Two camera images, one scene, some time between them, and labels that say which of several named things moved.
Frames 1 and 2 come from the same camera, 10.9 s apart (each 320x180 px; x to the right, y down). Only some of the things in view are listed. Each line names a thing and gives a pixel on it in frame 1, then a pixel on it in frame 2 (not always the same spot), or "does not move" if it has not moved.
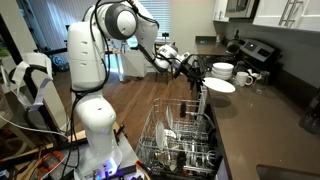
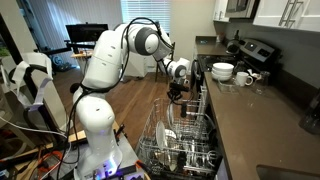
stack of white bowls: (222, 70) does not move
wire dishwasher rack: (178, 139) does not move
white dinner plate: (219, 84) to (170, 114)
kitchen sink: (267, 172) does not move
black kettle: (233, 45) does not move
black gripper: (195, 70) to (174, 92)
